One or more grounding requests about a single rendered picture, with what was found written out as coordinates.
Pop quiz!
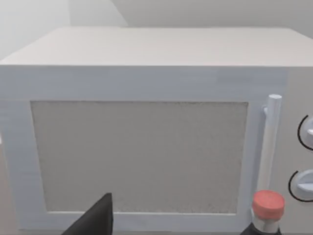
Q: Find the pale microwave oven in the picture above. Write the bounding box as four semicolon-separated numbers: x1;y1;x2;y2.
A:
0;26;313;232

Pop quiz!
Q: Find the white microwave door handle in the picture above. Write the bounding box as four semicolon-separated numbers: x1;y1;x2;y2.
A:
257;94;282;196

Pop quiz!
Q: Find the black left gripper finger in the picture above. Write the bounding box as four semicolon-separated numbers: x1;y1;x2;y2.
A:
61;192;115;235

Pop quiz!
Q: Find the dark bottle with red cap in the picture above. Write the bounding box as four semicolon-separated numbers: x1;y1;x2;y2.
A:
241;190;286;235

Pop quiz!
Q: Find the white microwave knob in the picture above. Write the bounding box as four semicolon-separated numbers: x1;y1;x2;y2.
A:
297;114;313;150
288;169;313;203

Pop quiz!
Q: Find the pale blue microwave door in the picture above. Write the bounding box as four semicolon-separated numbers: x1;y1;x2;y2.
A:
0;65;289;232

